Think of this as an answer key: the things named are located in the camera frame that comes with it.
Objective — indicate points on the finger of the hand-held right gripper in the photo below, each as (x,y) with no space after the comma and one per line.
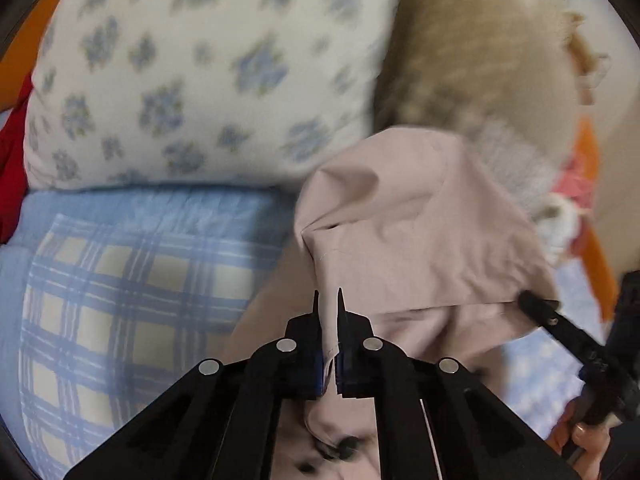
(555,317)

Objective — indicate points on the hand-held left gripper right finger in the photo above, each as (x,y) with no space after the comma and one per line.
(347,375)

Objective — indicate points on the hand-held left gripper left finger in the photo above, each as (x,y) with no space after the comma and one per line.
(310,375)

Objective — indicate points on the pink hooded jacket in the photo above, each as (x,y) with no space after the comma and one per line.
(415,230)

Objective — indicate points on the person's right hand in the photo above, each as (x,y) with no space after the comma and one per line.
(582,437)

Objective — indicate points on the small white plush toy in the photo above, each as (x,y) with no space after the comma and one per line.
(557,225)

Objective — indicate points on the pink bear plush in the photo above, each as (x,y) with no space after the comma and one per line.
(580,185)

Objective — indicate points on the blue plaid bed sheet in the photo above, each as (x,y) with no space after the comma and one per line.
(125,285)

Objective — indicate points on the beige patchwork pillow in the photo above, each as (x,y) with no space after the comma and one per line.
(480,70)

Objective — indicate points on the white floral pillow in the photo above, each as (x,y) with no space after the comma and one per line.
(200,75)

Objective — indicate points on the red garment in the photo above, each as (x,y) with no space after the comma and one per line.
(12,170)

